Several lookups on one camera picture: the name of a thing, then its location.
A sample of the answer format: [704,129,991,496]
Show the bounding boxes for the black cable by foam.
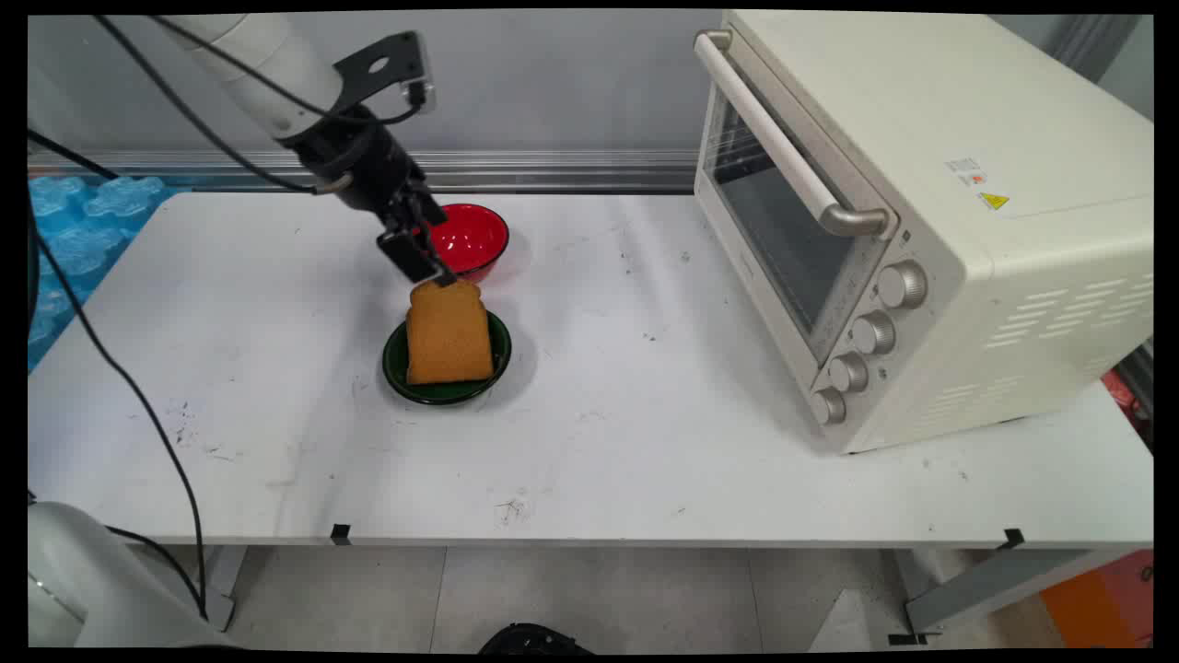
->
[28,129,121,181]

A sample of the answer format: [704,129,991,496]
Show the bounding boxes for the blue foam mat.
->
[28,175,185,371]

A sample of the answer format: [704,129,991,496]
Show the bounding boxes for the brown bread slice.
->
[405,279,496,386]

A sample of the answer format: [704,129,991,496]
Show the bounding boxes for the large silver oven knob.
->
[877,261,928,309]

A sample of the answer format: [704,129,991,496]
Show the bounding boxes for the dark green bowl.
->
[382,308,513,407]

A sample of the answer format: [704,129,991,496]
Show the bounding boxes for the black round floor object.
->
[479,623,596,655]

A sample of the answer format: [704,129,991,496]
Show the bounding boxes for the orange box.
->
[1041,550,1154,648]

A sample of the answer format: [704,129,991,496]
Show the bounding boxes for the thick black gripper cable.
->
[92,14,356,195]

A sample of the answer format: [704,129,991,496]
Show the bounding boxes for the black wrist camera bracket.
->
[333,30,438,117]

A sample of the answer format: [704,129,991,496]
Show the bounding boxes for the thin black camera cable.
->
[147,14,425,127]

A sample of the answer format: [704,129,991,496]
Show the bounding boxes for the grey slanted table leg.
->
[901,550,1106,636]

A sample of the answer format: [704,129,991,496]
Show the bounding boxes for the red object beside table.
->
[1101,368,1154,436]

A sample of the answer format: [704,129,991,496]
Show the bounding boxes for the glass oven door with handle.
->
[693,29,900,369]

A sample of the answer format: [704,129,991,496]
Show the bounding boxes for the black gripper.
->
[295,104,458,289]

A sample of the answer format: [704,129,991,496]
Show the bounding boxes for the cream toaster oven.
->
[693,11,1154,455]

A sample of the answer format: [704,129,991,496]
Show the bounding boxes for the black cable at arm base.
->
[28,221,209,621]

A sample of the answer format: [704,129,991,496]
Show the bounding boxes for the red bowl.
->
[419,204,510,284]

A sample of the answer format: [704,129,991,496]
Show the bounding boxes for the aluminium rail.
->
[28,150,701,195]

